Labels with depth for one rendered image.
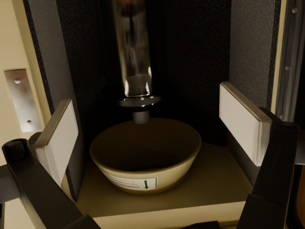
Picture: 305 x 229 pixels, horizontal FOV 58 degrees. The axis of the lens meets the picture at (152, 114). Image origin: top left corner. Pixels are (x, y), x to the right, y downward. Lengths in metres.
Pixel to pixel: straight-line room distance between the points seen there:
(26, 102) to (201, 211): 0.26
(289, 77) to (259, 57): 0.04
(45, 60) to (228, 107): 0.22
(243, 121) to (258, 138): 0.02
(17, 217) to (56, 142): 0.89
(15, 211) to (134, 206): 0.68
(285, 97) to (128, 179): 0.22
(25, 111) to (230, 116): 0.22
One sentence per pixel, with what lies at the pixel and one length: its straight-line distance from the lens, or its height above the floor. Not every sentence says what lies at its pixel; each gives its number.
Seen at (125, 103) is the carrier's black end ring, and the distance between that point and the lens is 0.37.
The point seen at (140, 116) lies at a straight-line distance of 0.42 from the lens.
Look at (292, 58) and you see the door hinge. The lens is 0.34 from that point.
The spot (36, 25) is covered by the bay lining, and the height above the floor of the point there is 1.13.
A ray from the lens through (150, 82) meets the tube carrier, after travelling 0.37.
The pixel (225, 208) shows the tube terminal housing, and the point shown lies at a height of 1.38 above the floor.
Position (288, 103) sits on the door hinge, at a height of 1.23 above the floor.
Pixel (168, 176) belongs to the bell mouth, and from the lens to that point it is 0.38.
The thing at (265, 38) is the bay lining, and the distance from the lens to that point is 0.34.
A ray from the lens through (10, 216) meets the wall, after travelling 1.05.
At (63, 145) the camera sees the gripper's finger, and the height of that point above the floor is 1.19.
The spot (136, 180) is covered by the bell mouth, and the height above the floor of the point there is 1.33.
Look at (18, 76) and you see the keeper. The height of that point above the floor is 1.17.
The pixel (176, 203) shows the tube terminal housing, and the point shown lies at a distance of 0.40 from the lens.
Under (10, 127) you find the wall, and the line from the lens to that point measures 0.87.
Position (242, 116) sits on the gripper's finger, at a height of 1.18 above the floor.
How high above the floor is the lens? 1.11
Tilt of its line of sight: 23 degrees up
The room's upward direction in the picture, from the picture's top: 175 degrees clockwise
